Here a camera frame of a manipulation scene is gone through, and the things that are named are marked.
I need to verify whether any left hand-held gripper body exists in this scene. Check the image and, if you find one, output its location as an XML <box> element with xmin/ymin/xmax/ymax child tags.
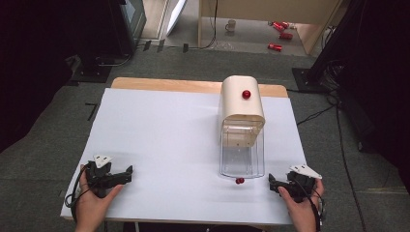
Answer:
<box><xmin>84</xmin><ymin>154</ymin><xmax>125</xmax><ymax>198</ymax></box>

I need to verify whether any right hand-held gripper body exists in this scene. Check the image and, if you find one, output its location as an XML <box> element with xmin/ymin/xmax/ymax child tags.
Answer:
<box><xmin>284</xmin><ymin>163</ymin><xmax>323</xmax><ymax>204</ymax></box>

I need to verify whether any clear drawer with red knob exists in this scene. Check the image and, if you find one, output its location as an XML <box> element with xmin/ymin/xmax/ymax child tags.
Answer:
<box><xmin>219</xmin><ymin>124</ymin><xmax>266</xmax><ymax>186</ymax></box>

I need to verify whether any person's right hand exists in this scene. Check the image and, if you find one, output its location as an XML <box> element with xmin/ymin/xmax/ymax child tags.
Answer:
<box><xmin>278</xmin><ymin>178</ymin><xmax>325</xmax><ymax>228</ymax></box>

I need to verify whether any person's left hand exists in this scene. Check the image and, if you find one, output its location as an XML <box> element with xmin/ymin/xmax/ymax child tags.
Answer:
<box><xmin>74</xmin><ymin>163</ymin><xmax>125</xmax><ymax>228</ymax></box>

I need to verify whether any white sheet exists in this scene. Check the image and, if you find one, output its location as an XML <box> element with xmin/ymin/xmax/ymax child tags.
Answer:
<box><xmin>60</xmin><ymin>88</ymin><xmax>308</xmax><ymax>226</ymax></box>

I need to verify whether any black stand base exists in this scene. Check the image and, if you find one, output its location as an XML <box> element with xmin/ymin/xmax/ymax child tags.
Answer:
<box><xmin>69</xmin><ymin>52</ymin><xmax>114</xmax><ymax>84</ymax></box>

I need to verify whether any black metal stand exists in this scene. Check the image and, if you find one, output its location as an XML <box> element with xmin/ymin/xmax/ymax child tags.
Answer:
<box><xmin>291</xmin><ymin>0</ymin><xmax>368</xmax><ymax>95</ymax></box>

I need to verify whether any dark curtain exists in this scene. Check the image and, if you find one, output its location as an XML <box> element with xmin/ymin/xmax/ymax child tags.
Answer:
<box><xmin>0</xmin><ymin>0</ymin><xmax>112</xmax><ymax>154</ymax></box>
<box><xmin>335</xmin><ymin>0</ymin><xmax>410</xmax><ymax>188</ymax></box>

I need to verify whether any black monitor cabinet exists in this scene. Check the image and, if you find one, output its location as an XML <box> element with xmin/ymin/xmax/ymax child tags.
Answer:
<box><xmin>107</xmin><ymin>0</ymin><xmax>148</xmax><ymax>56</ymax></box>

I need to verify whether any grey mug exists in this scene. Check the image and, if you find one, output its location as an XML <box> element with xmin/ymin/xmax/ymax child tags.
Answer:
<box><xmin>224</xmin><ymin>18</ymin><xmax>237</xmax><ymax>33</ymax></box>

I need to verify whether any white leaning board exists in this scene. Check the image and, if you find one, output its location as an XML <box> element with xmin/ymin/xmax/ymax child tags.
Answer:
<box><xmin>165</xmin><ymin>0</ymin><xmax>189</xmax><ymax>29</ymax></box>

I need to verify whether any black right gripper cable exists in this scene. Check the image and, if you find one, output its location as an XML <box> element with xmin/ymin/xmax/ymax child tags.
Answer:
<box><xmin>294</xmin><ymin>178</ymin><xmax>327</xmax><ymax>232</ymax></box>

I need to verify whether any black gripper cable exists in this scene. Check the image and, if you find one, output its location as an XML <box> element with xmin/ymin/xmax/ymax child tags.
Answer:
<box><xmin>294</xmin><ymin>178</ymin><xmax>327</xmax><ymax>232</ymax></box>
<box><xmin>64</xmin><ymin>163</ymin><xmax>92</xmax><ymax>224</ymax></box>

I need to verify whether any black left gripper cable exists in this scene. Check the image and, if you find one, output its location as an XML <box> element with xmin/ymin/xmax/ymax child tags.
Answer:
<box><xmin>64</xmin><ymin>163</ymin><xmax>92</xmax><ymax>224</ymax></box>

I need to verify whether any black floor cable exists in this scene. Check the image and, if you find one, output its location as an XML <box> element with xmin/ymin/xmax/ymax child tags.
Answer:
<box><xmin>335</xmin><ymin>96</ymin><xmax>368</xmax><ymax>232</ymax></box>
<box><xmin>296</xmin><ymin>91</ymin><xmax>339</xmax><ymax>127</ymax></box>

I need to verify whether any black hanging cable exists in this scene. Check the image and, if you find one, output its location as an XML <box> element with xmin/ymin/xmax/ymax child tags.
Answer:
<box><xmin>188</xmin><ymin>0</ymin><xmax>219</xmax><ymax>50</ymax></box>

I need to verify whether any light wooden desk frame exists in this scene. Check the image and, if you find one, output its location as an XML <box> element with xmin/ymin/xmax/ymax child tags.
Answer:
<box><xmin>197</xmin><ymin>0</ymin><xmax>343</xmax><ymax>56</ymax></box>

